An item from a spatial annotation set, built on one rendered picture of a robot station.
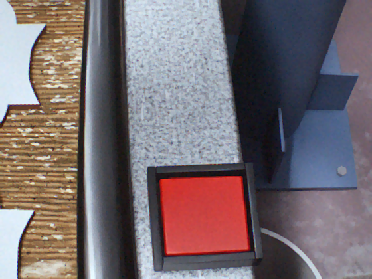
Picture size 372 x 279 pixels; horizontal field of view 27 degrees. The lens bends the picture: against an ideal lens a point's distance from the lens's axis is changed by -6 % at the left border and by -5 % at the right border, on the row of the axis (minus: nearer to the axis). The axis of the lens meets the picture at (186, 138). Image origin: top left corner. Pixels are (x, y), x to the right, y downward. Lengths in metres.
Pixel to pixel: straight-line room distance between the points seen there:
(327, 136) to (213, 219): 1.14
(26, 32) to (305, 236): 1.06
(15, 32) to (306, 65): 0.87
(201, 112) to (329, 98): 1.08
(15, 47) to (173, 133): 0.14
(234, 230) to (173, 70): 0.15
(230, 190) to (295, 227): 1.03
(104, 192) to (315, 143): 1.13
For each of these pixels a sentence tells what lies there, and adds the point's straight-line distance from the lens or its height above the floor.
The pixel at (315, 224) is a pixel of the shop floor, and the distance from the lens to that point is 1.60.
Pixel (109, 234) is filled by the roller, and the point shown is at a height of 0.92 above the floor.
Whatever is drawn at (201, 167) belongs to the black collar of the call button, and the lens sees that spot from 0.57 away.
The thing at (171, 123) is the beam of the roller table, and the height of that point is 0.91.
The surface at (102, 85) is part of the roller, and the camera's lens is 0.62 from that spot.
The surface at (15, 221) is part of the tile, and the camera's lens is 0.54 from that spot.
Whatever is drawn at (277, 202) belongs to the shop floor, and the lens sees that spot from 1.61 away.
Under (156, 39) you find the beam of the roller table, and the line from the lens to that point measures 0.65.
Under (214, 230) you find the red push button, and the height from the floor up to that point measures 0.93.
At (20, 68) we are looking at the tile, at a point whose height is 0.94.
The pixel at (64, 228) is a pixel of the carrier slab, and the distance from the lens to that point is 0.55.
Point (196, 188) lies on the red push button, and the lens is 0.57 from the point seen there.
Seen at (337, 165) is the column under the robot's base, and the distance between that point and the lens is 1.66.
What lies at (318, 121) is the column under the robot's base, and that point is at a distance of 1.70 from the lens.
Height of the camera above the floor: 1.44
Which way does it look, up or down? 61 degrees down
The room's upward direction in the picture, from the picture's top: 9 degrees clockwise
